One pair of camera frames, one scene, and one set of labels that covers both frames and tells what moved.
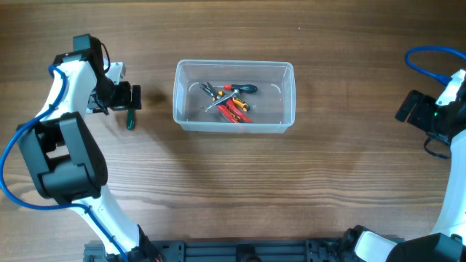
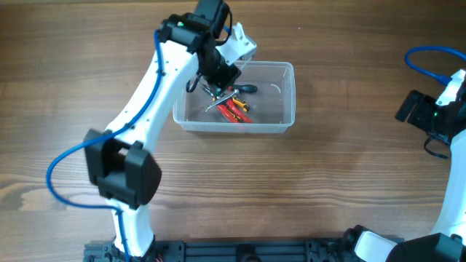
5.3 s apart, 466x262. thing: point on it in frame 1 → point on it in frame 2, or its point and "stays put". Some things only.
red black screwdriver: (240, 87) stays put
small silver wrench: (235, 92) stays put
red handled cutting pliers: (230, 108) stays put
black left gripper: (124, 102) → (220, 81)
